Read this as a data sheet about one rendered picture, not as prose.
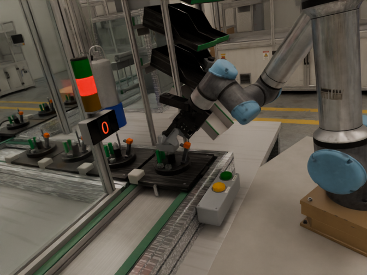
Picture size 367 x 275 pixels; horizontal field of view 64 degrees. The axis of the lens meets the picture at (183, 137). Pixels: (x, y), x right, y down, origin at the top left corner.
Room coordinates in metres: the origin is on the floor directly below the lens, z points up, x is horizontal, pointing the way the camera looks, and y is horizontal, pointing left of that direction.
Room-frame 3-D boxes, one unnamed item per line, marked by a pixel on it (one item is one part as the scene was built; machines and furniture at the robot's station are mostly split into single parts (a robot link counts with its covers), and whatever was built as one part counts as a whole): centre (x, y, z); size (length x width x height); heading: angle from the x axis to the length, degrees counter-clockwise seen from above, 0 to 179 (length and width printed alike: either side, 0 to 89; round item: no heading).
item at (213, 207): (0.79, -0.09, 0.93); 0.21 x 0.07 x 0.06; 150
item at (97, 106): (0.87, 0.26, 1.28); 0.05 x 0.05 x 0.05
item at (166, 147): (0.98, 0.07, 1.08); 0.08 x 0.04 x 0.07; 59
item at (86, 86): (0.87, 0.26, 1.33); 0.05 x 0.05 x 0.05
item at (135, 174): (0.94, 0.19, 0.97); 0.05 x 0.05 x 0.04; 60
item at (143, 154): (1.10, 0.28, 1.01); 0.24 x 0.24 x 0.13; 60
